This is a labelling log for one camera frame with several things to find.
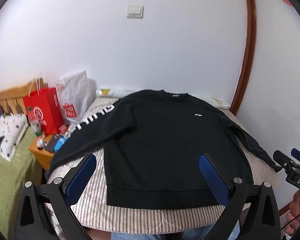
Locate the white rolled mat with ducks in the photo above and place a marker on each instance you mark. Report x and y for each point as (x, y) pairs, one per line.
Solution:
(121, 93)

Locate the red paper gift bag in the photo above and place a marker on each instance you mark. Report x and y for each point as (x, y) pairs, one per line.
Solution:
(43, 100)

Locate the small red box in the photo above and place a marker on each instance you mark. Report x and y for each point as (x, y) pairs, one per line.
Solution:
(63, 129)

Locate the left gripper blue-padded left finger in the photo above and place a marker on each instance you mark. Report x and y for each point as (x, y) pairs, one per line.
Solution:
(76, 180)

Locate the striped quilted mattress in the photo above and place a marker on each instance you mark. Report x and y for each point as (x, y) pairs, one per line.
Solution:
(92, 211)

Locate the white light switch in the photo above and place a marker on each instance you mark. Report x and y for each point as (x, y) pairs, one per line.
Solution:
(134, 11)

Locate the wooden nightstand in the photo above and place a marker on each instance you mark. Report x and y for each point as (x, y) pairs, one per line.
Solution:
(43, 157)

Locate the black sweatshirt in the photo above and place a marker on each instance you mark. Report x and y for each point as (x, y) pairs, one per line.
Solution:
(152, 144)

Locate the white plastic shopping bag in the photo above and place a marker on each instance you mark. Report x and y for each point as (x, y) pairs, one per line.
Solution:
(75, 93)

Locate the brown wooden door frame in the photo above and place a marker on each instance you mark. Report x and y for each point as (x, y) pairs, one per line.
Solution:
(248, 57)

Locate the black smartphone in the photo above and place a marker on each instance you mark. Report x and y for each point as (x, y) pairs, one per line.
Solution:
(50, 146)

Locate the right hand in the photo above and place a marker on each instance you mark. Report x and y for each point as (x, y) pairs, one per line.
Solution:
(293, 216)

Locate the green bed sheet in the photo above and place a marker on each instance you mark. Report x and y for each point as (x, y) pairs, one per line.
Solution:
(13, 175)

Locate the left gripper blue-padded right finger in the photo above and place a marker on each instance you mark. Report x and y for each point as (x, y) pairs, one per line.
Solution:
(219, 181)

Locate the green-label white bottle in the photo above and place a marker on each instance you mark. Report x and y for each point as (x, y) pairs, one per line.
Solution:
(34, 122)

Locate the small figurine toy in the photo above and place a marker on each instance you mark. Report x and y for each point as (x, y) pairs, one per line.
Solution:
(40, 143)

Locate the white black-spotted pillow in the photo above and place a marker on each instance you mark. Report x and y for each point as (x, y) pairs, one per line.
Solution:
(12, 130)

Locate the blue box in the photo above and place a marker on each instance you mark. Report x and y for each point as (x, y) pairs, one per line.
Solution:
(59, 143)

